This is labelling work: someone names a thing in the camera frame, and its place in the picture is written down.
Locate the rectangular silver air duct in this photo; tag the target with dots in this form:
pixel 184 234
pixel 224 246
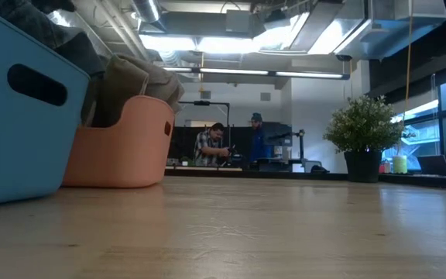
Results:
pixel 381 31

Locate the green potted plant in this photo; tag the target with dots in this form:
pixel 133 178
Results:
pixel 362 124

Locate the orange plastic bin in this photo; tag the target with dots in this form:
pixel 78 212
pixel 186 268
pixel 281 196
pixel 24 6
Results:
pixel 130 155

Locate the person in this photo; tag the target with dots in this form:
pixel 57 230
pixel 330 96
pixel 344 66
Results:
pixel 259 143
pixel 207 147

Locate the black gantry frame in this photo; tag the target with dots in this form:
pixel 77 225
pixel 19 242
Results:
pixel 201 103

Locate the blue plastic bin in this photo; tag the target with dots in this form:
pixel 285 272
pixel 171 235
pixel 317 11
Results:
pixel 21 155

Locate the small red object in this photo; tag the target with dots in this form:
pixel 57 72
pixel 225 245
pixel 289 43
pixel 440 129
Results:
pixel 384 167

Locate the dark laptop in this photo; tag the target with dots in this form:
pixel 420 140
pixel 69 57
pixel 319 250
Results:
pixel 434 166

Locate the long ceiling light bar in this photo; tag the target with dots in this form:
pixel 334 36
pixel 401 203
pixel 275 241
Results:
pixel 234 71
pixel 308 74

